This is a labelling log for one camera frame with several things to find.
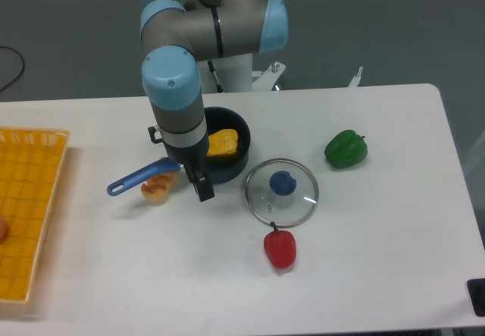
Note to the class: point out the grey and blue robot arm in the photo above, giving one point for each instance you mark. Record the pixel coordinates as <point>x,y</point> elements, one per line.
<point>178,34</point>

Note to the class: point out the glass lid with blue knob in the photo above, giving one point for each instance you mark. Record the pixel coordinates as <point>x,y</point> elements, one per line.
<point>282,191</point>

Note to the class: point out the red bell pepper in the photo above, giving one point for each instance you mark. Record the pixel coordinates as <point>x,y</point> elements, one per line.
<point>280,247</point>

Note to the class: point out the dark pot with blue handle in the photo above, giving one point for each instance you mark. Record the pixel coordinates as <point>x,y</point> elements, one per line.
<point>219,170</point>

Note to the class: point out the green bell pepper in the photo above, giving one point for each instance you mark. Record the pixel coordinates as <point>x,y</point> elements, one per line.
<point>346,149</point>

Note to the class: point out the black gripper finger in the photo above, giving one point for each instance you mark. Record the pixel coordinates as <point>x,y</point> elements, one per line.
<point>202,184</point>

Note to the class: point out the yellow bell pepper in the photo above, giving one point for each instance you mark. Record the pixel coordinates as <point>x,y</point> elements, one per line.
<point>223,144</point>

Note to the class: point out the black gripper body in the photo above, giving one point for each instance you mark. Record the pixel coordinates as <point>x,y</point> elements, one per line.
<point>191,157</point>

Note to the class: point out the yellow woven basket tray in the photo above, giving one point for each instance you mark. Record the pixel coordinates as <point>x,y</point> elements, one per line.
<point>31,163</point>

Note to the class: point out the black device at table corner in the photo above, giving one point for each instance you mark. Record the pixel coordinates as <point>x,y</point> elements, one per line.
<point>476,290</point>

